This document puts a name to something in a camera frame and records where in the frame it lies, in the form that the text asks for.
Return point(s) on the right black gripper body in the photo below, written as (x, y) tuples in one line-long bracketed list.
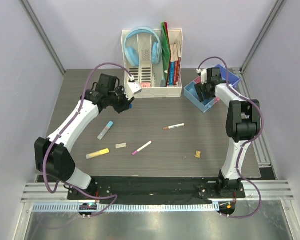
[(201, 88)]

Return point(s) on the white cable duct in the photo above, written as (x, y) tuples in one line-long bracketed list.
[(87, 207)]

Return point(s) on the pastel four-compartment organizer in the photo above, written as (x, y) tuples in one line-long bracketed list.
[(222, 93)]

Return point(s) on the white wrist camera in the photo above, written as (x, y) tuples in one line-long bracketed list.
[(203, 73), (132, 88)]

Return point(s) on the pink marker pen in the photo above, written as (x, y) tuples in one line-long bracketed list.
[(141, 148)]

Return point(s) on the blue capped glue stick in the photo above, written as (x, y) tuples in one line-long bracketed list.
[(105, 130)]

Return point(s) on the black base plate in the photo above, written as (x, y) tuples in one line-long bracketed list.
[(156, 191)]

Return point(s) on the small yellow eraser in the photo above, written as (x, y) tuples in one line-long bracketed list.
[(198, 154)]

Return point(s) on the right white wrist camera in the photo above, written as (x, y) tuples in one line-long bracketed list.
[(203, 73)]

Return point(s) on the aluminium frame rail right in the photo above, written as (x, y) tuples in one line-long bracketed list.
[(251, 113)]

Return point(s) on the red books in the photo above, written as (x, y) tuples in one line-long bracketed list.
[(175, 62)]

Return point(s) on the small grey eraser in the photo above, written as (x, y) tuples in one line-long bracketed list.
[(121, 145)]

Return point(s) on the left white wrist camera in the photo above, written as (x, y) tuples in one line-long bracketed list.
[(132, 88)]

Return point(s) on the pink sticky note block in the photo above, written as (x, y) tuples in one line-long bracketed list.
[(146, 84)]

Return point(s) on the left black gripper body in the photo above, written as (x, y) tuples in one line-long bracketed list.
[(118, 100)]

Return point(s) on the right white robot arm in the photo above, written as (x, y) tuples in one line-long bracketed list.
[(229, 178)]

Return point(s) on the green folder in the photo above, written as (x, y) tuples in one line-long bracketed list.
[(166, 51)]

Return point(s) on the blue headphones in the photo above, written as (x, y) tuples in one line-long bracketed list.
[(142, 46)]

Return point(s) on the aluminium frame rail left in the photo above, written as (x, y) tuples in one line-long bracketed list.
[(42, 35)]

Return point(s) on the yellow highlighter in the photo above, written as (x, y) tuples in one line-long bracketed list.
[(97, 153)]

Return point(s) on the brown capped white marker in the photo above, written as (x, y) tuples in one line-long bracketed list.
[(174, 126)]

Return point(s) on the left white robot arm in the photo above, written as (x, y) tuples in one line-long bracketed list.
[(53, 154)]

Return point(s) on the aluminium frame rail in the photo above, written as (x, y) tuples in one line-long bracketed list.
[(251, 113), (42, 35)]

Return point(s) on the white desktop file rack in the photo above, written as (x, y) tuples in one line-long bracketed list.
[(154, 74)]

